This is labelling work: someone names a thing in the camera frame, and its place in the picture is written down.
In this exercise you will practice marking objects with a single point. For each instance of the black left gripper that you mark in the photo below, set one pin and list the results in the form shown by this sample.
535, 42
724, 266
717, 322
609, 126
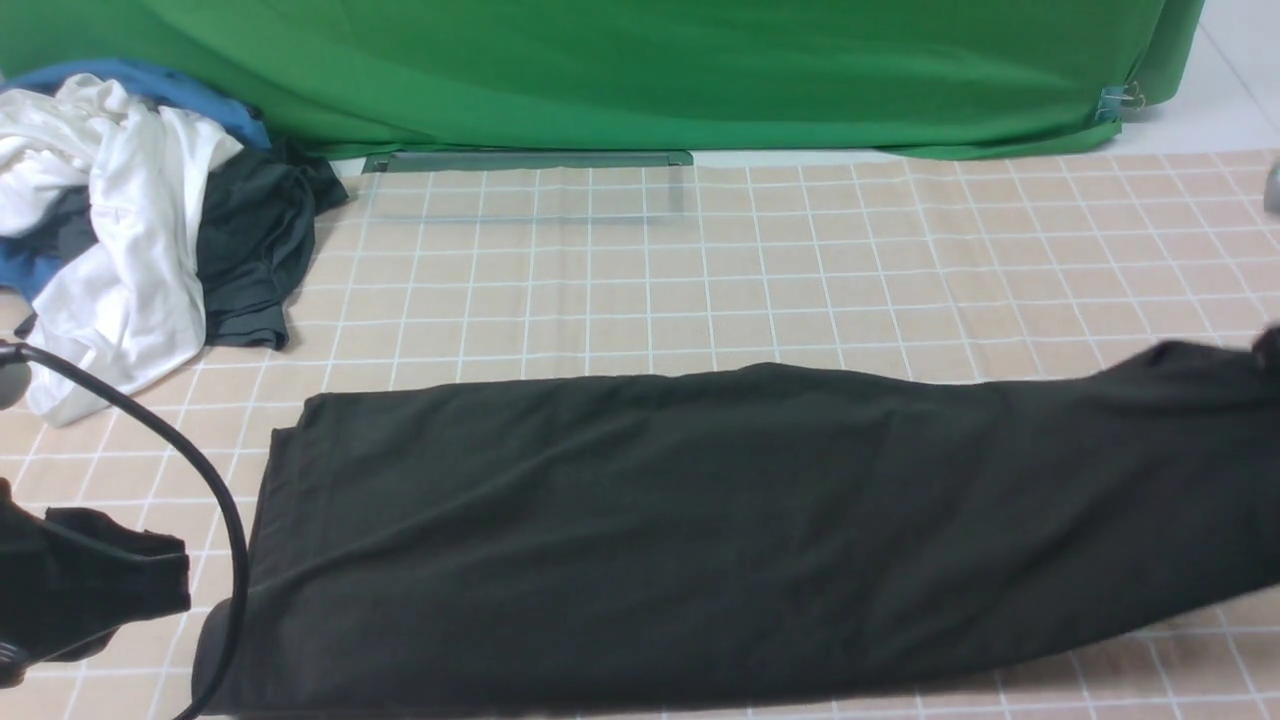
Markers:
71, 578

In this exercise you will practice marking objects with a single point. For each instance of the dark gray long-sleeved shirt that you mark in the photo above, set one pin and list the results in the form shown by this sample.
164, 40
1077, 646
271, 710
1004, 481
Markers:
773, 533

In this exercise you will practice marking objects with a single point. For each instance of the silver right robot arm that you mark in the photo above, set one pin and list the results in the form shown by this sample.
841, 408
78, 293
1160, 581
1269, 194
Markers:
1271, 191

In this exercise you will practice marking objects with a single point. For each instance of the white crumpled garment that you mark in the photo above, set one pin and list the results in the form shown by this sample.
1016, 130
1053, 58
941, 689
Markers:
130, 309

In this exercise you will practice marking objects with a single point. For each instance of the blue crumpled garment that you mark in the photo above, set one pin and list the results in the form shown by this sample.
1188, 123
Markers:
170, 95

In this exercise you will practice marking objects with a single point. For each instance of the dark teal crumpled garment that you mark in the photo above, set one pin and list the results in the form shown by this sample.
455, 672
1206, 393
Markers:
255, 243

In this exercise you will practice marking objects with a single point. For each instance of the peach grid tablecloth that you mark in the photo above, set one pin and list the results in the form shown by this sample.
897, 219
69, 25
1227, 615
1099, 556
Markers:
928, 270

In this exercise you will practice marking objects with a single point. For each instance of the green backdrop cloth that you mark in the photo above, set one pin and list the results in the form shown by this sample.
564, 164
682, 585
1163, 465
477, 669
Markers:
941, 80

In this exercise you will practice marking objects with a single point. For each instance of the metal binder clip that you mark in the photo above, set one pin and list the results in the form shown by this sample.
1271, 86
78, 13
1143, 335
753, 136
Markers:
1115, 100

